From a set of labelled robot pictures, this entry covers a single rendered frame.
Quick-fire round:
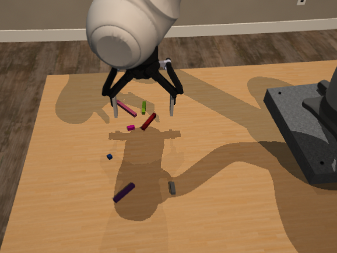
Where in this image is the purple rod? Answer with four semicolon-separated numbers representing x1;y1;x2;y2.
113;183;135;203

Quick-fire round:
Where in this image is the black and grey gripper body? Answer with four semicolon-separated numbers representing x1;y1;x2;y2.
126;46;160;79

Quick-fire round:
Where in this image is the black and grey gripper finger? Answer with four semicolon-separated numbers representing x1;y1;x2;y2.
102;68;139;118
145;58;184;117

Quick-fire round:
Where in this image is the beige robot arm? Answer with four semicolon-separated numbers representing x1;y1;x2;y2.
86;0;337;141

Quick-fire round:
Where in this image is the small magenta block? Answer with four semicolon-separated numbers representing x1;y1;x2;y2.
127;125;135;131

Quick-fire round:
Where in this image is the pink rod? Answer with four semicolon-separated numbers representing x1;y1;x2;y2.
117;100;137;117

